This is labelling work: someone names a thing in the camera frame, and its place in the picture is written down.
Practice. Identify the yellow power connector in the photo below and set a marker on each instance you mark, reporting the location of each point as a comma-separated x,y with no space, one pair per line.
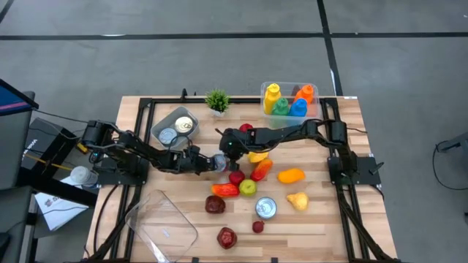
82,148

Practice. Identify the clear plastic tub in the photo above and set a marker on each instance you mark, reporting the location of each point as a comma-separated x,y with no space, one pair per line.
264,120
164,226

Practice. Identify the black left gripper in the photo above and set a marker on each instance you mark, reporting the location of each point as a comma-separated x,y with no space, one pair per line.
194,160

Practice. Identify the small blue labelled can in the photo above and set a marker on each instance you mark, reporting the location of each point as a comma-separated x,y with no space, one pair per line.
220,163

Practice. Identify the blue plastic bottle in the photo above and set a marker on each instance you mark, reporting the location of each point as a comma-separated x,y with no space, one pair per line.
298,107

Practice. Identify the monitor with blue screen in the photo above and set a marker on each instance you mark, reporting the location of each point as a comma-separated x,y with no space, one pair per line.
14,98

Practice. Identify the green plastic bottle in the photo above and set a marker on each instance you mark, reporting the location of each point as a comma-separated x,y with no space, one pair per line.
279,107

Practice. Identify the grey furniture leg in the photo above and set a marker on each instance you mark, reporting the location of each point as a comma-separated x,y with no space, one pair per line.
457,140

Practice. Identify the dark brown wrinkled fruit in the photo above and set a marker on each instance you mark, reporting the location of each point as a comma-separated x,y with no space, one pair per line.
215,204

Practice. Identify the grey plastic bin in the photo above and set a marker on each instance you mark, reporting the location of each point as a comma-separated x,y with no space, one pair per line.
164,122

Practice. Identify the orange plastic bottle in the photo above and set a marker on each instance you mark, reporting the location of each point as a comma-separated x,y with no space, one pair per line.
305,94

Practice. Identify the small dark red fruit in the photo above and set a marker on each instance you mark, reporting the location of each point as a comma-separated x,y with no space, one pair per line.
258,226

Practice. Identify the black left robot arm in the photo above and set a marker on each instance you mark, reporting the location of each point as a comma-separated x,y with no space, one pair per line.
146,150

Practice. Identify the red orange mango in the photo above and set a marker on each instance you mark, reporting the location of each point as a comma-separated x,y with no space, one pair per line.
225,190
261,170

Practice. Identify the orange yellow mango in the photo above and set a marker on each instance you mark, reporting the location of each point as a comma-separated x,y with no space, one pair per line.
290,176

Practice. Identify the yellow pear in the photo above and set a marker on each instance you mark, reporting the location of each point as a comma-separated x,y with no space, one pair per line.
298,201

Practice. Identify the green apple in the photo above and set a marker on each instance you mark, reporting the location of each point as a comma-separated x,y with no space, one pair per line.
248,187

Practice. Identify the clear water bottle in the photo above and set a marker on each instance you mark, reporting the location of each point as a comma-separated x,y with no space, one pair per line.
82,175

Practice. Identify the dark red wrinkled fruit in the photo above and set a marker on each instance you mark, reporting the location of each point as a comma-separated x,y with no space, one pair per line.
227,238

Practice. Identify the black edge clamp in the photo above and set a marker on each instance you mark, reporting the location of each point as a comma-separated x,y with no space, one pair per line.
195,260

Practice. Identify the small potted green plant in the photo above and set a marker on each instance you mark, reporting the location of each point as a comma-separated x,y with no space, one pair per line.
217,100

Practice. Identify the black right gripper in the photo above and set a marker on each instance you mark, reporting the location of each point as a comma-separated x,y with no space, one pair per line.
235,142

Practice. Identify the white printed carton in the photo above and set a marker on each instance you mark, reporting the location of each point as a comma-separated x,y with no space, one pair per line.
55,213

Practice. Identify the black side stand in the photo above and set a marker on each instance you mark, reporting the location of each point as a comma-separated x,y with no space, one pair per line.
55,190

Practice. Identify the large silver tin can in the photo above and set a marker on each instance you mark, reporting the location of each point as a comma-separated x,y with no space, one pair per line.
265,208

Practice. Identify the black computer case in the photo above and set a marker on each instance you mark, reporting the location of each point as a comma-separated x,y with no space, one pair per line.
42,132

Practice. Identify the black aluminium frame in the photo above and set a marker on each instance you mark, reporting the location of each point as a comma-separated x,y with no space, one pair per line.
245,100

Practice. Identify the red apple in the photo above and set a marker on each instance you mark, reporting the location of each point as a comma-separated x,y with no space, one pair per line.
237,177
246,127

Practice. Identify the grey cabinet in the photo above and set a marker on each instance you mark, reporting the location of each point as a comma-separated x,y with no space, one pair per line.
14,153

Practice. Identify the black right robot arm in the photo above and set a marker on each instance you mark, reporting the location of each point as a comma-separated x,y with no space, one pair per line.
285,133

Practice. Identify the yellow plastic bottle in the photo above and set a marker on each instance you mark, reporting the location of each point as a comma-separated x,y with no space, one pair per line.
271,98

